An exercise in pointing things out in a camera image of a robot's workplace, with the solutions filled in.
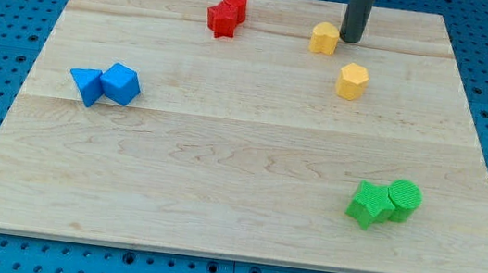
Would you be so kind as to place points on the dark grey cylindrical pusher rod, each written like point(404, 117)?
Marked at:
point(355, 20)

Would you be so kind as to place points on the yellow heart block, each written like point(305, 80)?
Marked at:
point(324, 38)

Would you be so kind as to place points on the yellow hexagon block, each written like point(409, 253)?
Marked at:
point(352, 81)

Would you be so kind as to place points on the red cylinder block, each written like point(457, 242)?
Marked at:
point(240, 6)

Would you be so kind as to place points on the red star block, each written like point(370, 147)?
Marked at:
point(222, 20)

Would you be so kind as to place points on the light wooden board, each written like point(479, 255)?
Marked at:
point(241, 148)

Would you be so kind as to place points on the green cylinder block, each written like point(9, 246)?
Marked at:
point(406, 197)

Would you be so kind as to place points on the green star block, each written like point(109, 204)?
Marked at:
point(370, 204)

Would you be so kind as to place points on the blue cube block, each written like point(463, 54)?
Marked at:
point(120, 84)

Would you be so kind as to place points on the blue triangle block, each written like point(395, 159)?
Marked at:
point(89, 84)

